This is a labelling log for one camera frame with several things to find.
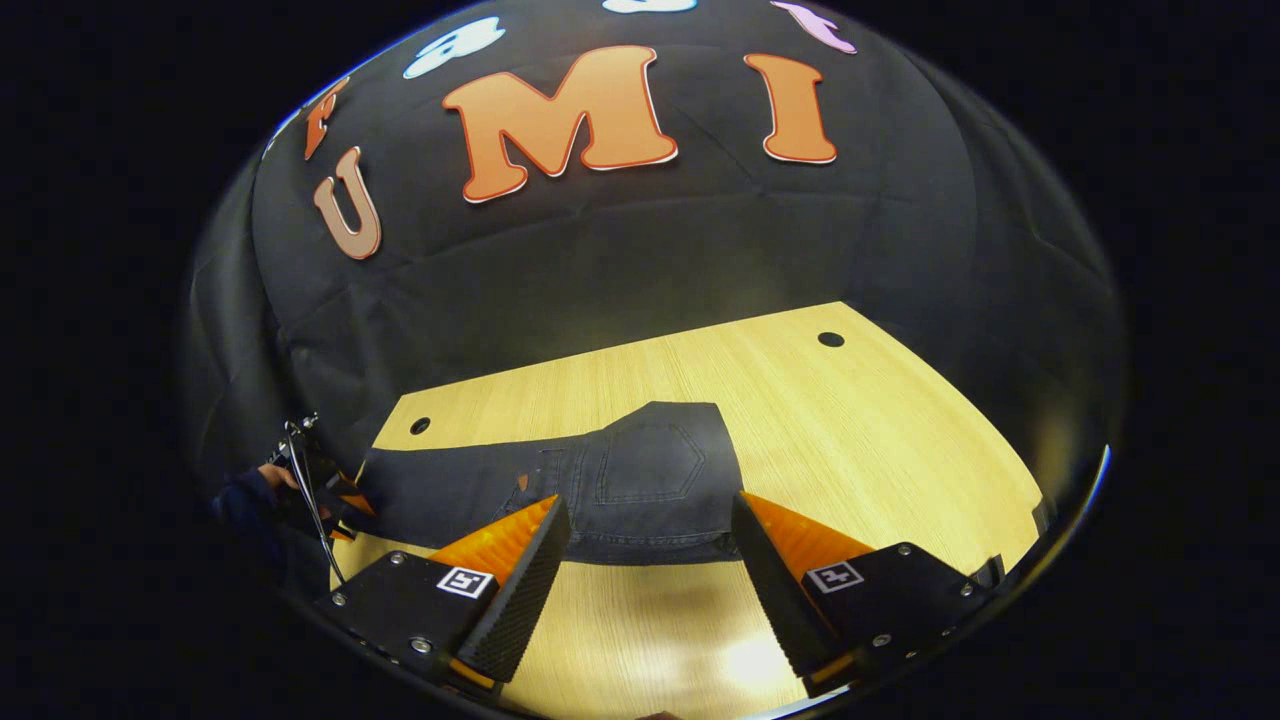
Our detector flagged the thin black cable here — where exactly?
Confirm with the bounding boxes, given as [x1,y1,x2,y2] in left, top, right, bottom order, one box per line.
[285,420,348,588]

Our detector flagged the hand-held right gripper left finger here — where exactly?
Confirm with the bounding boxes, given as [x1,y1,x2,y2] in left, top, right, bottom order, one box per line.
[318,495,573,691]

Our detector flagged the dark grey jeans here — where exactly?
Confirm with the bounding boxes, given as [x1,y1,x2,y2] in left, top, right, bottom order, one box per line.
[355,401,746,567]

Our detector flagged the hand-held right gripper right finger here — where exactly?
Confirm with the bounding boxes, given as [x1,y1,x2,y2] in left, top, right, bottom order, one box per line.
[730,492,1006,691]

